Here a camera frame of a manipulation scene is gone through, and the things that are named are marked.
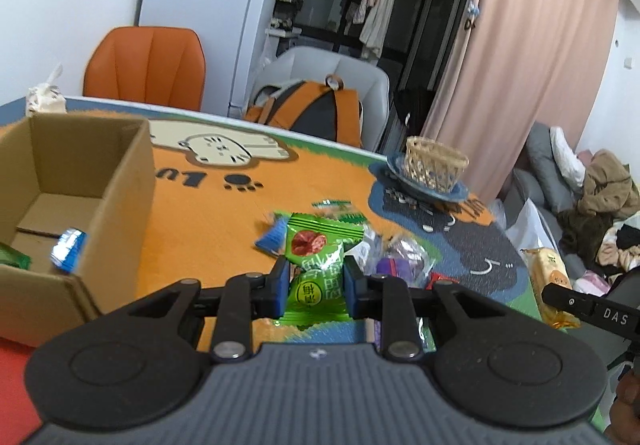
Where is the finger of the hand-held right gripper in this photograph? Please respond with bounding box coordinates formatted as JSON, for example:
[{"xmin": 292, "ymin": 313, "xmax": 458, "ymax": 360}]
[{"xmin": 542, "ymin": 281, "xmax": 640, "ymax": 341}]

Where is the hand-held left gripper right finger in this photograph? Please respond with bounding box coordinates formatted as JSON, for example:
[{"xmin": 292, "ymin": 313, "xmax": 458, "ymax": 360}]
[{"xmin": 343, "ymin": 257, "xmax": 503, "ymax": 362}]

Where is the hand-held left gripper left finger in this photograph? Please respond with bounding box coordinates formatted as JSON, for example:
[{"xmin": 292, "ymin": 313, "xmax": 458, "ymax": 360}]
[{"xmin": 124, "ymin": 259, "xmax": 292, "ymax": 362}]

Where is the green snack packet red print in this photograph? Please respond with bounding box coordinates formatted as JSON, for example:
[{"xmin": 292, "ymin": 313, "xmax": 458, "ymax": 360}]
[{"xmin": 274, "ymin": 212, "xmax": 366, "ymax": 332}]

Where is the clear snack packet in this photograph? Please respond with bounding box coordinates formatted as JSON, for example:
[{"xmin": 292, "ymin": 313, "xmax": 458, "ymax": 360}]
[{"xmin": 345, "ymin": 225, "xmax": 386, "ymax": 276}]

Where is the purple snack packet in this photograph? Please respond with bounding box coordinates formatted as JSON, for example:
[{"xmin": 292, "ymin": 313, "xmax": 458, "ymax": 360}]
[{"xmin": 375, "ymin": 237, "xmax": 433, "ymax": 288}]

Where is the yellow bread packet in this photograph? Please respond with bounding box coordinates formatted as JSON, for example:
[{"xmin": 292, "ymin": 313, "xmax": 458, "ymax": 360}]
[{"xmin": 521, "ymin": 247, "xmax": 581, "ymax": 330}]

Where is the cardboard box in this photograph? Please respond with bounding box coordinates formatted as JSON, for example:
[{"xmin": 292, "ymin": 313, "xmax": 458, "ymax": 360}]
[{"xmin": 0, "ymin": 112, "xmax": 157, "ymax": 348}]

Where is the blue snack packet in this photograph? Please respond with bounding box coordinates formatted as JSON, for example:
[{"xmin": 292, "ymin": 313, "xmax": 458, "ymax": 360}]
[
  {"xmin": 254, "ymin": 215, "xmax": 290, "ymax": 257},
  {"xmin": 50, "ymin": 227, "xmax": 88, "ymax": 272}
]

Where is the small green snack packet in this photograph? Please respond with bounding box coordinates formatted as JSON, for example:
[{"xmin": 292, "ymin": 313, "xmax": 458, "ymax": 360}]
[{"xmin": 0, "ymin": 244, "xmax": 32, "ymax": 271}]

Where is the person's right hand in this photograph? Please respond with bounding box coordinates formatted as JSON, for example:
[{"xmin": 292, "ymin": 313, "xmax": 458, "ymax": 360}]
[{"xmin": 607, "ymin": 367, "xmax": 640, "ymax": 445}]

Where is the green white snack packet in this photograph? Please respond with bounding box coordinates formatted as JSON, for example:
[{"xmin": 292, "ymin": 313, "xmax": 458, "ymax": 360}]
[{"xmin": 312, "ymin": 199, "xmax": 368, "ymax": 226}]

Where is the white plastic bag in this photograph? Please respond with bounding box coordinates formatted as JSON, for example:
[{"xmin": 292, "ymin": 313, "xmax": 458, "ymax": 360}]
[{"xmin": 505, "ymin": 199, "xmax": 558, "ymax": 253}]

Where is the pile of clothes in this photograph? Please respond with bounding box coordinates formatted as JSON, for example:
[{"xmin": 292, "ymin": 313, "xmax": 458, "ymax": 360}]
[{"xmin": 550, "ymin": 126, "xmax": 640, "ymax": 271}]

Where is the blue plate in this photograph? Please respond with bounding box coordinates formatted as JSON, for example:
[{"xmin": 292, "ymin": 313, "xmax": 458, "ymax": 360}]
[{"xmin": 385, "ymin": 152, "xmax": 471, "ymax": 203}]

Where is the wicker basket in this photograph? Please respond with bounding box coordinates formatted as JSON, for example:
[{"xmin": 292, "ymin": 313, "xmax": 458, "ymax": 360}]
[{"xmin": 404, "ymin": 136, "xmax": 470, "ymax": 196}]

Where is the grey sofa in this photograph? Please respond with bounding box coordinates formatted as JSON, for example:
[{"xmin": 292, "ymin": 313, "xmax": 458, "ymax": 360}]
[{"xmin": 510, "ymin": 122, "xmax": 640, "ymax": 286}]

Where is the orange grey backpack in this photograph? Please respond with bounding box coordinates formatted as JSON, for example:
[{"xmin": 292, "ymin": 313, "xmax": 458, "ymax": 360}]
[{"xmin": 245, "ymin": 75, "xmax": 363, "ymax": 148}]

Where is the white chair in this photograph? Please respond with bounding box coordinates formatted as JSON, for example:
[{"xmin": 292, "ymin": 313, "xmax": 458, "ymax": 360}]
[{"xmin": 248, "ymin": 46, "xmax": 391, "ymax": 153}]

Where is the orange chair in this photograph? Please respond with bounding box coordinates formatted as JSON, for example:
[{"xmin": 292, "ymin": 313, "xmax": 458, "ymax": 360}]
[{"xmin": 82, "ymin": 26, "xmax": 207, "ymax": 112}]

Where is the pink curtain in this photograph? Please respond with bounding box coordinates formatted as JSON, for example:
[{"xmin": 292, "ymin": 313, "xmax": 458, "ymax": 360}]
[{"xmin": 420, "ymin": 0, "xmax": 621, "ymax": 203}]

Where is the white hanging garment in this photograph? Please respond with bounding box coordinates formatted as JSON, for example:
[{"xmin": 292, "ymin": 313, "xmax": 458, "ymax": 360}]
[{"xmin": 360, "ymin": 0, "xmax": 403, "ymax": 58}]

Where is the white refrigerator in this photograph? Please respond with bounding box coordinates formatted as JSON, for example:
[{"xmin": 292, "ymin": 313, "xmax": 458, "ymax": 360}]
[{"xmin": 139, "ymin": 0, "xmax": 293, "ymax": 116}]

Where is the tissue pack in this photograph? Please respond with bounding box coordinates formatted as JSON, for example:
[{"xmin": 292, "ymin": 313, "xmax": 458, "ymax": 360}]
[{"xmin": 26, "ymin": 65, "xmax": 67, "ymax": 114}]

